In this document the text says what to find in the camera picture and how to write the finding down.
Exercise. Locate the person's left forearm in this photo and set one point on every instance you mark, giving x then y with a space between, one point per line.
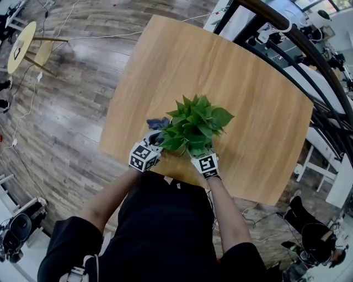
110 201

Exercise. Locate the white card with black frame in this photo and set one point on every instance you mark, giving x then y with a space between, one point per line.
17 49

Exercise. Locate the round yellow side table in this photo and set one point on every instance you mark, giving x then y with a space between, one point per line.
20 46

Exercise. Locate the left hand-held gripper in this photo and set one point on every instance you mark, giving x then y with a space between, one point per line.
140 154

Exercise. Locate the green potted plant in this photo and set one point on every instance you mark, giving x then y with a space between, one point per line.
195 124

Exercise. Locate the white desk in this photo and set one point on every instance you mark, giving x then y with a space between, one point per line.
340 181

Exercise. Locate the person's right forearm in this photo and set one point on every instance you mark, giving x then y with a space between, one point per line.
229 214

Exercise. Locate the person's black shirt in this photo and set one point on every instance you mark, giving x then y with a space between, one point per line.
165 234

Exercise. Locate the white paper tag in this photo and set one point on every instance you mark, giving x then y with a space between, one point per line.
39 76

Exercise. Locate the small white power adapter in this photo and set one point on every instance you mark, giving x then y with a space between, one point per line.
15 142

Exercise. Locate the dark blue cloth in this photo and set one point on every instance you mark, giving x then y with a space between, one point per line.
158 123

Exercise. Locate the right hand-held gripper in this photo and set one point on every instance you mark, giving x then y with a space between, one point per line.
207 163

